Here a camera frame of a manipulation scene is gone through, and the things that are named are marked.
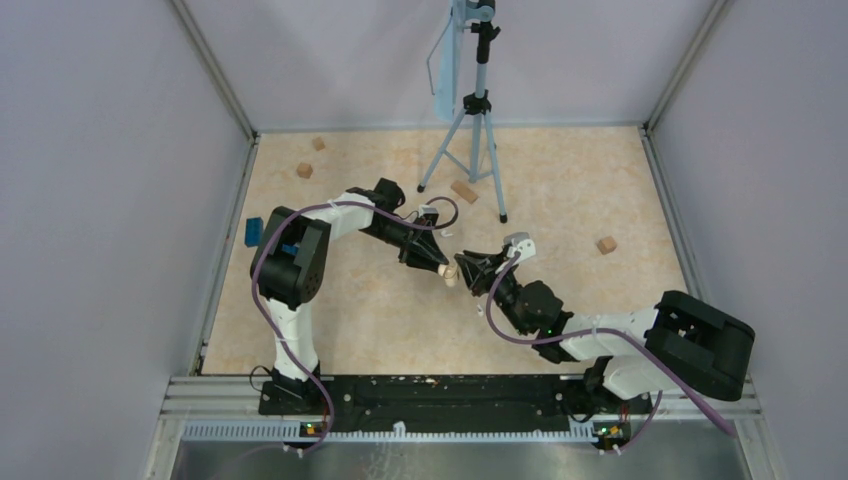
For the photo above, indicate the light blue tripod stand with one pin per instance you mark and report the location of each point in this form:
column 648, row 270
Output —
column 475, row 18

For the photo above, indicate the beige charging case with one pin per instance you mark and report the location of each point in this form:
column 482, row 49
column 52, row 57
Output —
column 449, row 274

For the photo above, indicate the aluminium frame rail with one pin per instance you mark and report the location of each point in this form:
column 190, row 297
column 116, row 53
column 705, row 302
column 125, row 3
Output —
column 226, row 408

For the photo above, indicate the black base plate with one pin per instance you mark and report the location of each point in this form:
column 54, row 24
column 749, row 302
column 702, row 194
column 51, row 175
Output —
column 447, row 404

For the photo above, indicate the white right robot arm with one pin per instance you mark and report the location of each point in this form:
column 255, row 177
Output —
column 679, row 342

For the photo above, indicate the flat wooden block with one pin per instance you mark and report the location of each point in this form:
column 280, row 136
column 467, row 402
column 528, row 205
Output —
column 464, row 191

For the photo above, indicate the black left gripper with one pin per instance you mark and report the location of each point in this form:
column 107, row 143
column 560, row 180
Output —
column 419, row 248

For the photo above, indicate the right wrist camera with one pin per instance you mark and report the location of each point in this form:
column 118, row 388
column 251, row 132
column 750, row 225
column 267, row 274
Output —
column 520, row 246

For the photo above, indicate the small wooden cube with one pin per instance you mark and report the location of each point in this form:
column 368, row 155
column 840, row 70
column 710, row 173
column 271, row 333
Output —
column 318, row 143
column 304, row 170

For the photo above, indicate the wooden cube block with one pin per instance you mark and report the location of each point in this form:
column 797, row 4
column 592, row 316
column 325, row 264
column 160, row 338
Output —
column 607, row 245

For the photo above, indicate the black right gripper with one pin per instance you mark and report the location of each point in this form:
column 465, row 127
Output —
column 478, row 267

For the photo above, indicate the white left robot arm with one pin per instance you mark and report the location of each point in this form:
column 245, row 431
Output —
column 288, row 268

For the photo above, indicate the far small wooden cube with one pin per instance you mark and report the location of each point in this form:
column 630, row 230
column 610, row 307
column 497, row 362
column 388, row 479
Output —
column 318, row 143

